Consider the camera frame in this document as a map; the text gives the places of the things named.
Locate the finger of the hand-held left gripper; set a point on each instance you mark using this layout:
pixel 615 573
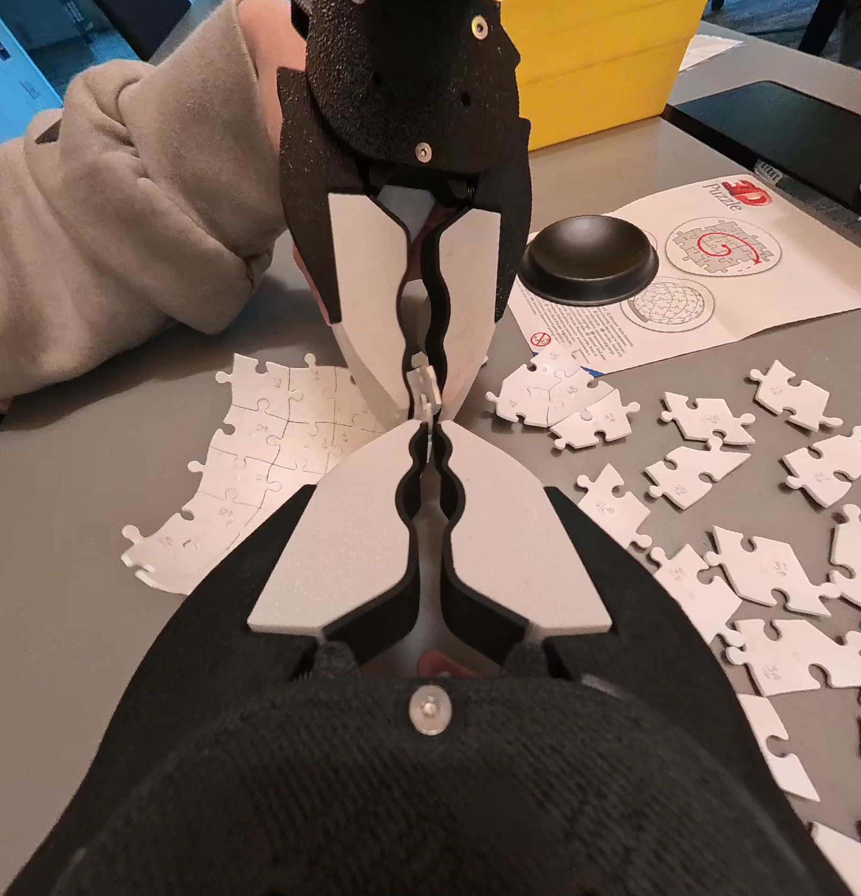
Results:
pixel 364 280
pixel 472 280

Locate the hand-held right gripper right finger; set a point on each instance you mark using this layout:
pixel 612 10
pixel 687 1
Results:
pixel 521 560

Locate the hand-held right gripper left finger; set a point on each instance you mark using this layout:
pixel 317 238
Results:
pixel 332 553

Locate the white curved puzzle piece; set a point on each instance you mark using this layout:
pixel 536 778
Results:
pixel 422 385
pixel 426 441

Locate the person's left forearm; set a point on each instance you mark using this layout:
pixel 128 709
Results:
pixel 122 196

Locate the black round puzzle stand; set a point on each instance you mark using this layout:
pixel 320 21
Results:
pixel 584 245

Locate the small assembled puzzle section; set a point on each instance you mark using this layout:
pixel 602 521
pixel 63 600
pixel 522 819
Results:
pixel 542 392

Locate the large assembled puzzle section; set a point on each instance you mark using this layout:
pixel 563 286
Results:
pixel 262 434

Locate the scatter of loose puzzle parts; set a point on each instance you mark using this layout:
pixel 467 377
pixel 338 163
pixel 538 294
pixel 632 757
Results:
pixel 773 567

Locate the yellow plastic bin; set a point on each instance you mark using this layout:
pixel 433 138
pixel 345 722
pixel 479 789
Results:
pixel 598 63

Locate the white paper slip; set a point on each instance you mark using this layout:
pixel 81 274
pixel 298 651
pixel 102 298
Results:
pixel 707 50

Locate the white instruction sheet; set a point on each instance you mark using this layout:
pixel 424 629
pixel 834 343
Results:
pixel 787 280

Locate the black flat tablet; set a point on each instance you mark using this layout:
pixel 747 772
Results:
pixel 787 133

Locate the blue cabinet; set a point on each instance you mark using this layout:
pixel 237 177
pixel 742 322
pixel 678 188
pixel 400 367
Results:
pixel 11 84

